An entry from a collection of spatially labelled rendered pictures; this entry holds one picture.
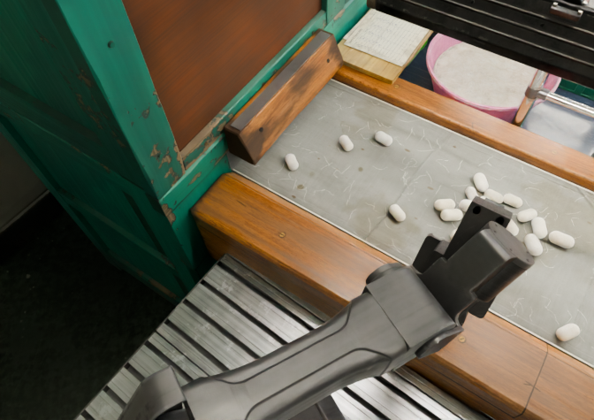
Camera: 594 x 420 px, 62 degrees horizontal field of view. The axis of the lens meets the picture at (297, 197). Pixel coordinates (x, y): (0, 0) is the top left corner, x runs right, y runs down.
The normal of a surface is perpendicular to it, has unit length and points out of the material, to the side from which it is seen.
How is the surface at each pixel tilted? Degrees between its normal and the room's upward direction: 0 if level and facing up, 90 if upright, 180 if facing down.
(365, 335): 11
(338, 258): 0
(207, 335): 0
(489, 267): 47
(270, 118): 67
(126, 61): 90
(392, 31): 0
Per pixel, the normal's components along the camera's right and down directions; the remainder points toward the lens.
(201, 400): 0.12, -0.62
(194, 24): 0.83, 0.44
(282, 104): 0.75, 0.21
